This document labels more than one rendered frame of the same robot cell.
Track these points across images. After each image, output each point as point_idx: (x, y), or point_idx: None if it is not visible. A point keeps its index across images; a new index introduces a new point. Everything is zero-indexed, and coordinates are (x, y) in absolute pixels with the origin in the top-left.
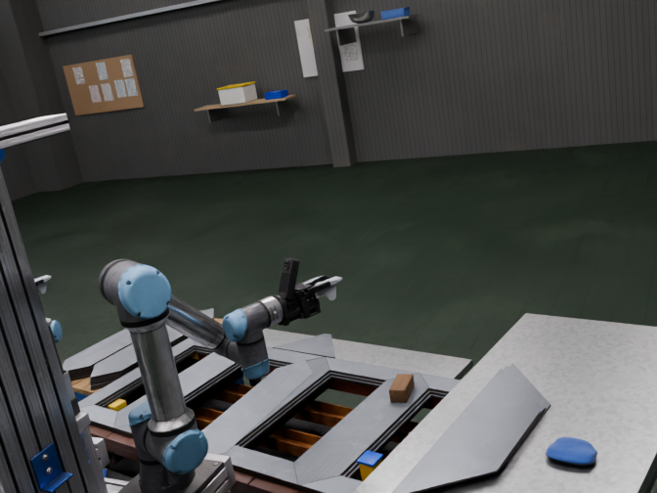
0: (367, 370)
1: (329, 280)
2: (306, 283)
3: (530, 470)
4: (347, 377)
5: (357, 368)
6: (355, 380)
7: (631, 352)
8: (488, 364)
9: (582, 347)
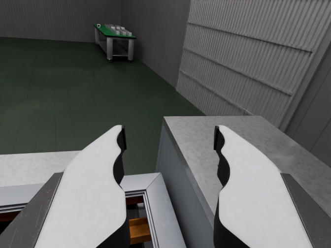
0: (27, 193)
1: (270, 162)
2: (90, 235)
3: None
4: (4, 209)
5: (13, 194)
6: (16, 209)
7: (255, 135)
8: (201, 171)
9: None
